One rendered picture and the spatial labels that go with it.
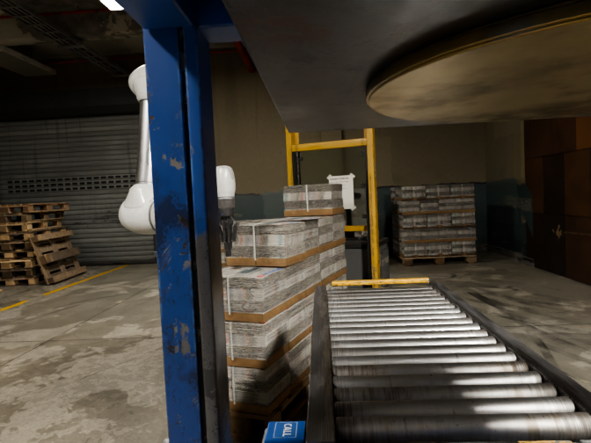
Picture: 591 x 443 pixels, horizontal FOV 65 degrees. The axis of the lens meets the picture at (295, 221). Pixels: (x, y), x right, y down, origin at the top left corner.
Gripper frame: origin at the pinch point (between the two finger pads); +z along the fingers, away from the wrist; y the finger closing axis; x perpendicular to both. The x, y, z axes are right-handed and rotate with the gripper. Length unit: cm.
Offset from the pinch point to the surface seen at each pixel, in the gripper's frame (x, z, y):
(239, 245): -26.8, 1.1, 8.5
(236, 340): 1.4, 45.6, -2.4
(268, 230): -26.5, -7.0, -10.0
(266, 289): -3.1, 20.3, -18.7
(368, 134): -167, -72, -34
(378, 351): 83, 17, -93
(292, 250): -36.0, 5.2, -19.4
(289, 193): -114, -27, 14
